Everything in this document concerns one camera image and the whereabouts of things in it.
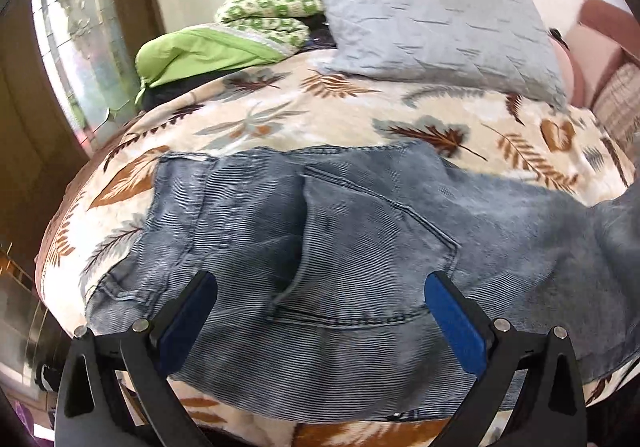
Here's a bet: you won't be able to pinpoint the leaf-printed beige blanket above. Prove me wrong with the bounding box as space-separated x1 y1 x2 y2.
35 50 636 447

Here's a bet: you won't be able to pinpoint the grey-blue denim pants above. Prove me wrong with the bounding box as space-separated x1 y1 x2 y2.
84 141 640 423

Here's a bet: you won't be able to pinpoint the grey quilted pillow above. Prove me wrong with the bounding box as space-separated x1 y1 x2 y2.
307 0 568 110

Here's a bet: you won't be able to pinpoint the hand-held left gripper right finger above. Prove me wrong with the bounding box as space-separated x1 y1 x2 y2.
423 270 587 447

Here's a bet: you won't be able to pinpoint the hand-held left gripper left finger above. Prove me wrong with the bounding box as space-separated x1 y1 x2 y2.
54 270 219 447

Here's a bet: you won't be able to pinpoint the green patterned quilt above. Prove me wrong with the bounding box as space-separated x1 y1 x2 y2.
135 0 326 103

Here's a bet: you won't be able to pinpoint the wooden door with patterned glass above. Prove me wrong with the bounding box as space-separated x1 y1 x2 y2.
0 0 168 308

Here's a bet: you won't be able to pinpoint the striped sofa cushion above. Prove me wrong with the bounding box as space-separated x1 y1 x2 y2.
592 62 640 153

